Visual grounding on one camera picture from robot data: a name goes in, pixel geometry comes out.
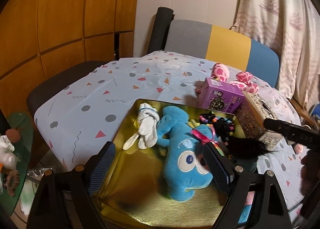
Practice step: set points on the grey yellow blue chair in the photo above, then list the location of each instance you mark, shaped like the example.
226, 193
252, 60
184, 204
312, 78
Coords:
225, 41

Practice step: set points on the black doll with beads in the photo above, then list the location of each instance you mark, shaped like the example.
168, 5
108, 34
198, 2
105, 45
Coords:
220, 122

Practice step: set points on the black rolled mat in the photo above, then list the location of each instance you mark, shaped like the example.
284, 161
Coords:
161, 31

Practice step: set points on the pink spotted plush toy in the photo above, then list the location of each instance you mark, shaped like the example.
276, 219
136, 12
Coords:
220, 71

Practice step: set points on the patterned light tablecloth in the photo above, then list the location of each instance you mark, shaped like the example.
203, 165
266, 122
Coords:
100, 88

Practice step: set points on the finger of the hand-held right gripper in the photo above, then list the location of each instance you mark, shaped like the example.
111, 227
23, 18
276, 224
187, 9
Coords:
287, 131

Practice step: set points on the black feather toy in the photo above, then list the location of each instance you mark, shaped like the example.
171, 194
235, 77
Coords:
240, 146

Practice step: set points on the beige patterned curtain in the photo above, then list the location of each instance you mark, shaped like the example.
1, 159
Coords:
275, 18

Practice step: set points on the dark grey chair seat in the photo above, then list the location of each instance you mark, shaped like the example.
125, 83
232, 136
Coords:
62, 78

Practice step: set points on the blue big-eyed plush toy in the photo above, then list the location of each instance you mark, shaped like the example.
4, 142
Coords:
180, 149

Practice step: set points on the person's right hand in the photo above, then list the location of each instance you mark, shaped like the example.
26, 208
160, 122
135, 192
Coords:
310, 174

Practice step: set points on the crumpled white tissue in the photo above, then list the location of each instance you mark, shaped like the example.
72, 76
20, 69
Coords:
5, 147

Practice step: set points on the white sock toy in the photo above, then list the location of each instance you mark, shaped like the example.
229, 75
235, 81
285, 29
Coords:
147, 129

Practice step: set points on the purple cardboard box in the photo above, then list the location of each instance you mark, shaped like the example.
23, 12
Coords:
217, 91

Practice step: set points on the wooden desk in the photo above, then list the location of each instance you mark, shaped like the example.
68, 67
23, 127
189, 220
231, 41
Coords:
297, 106

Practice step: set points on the gold tin box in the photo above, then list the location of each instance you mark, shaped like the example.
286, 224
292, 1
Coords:
140, 206

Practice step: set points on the blue plush toy pink clothes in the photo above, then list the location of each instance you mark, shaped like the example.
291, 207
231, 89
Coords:
246, 212

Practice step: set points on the blue folding chair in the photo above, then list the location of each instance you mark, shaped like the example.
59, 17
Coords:
316, 111

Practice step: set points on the silver glitter tissue box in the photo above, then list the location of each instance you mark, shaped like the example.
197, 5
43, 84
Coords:
255, 116

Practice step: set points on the brown ball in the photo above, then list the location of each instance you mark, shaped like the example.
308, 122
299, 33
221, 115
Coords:
12, 135

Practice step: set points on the silver foil sheet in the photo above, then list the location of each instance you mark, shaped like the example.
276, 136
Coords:
40, 171

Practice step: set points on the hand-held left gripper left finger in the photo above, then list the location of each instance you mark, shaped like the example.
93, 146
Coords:
102, 166

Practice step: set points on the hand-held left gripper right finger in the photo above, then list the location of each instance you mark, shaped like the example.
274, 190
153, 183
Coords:
217, 169

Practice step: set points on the white figurine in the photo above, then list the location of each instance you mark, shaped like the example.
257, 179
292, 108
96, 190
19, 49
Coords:
8, 161

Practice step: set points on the green glass side table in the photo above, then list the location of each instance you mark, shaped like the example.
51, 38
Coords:
22, 124

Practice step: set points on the orange wooden wardrobe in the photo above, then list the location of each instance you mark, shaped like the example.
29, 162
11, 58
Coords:
50, 18

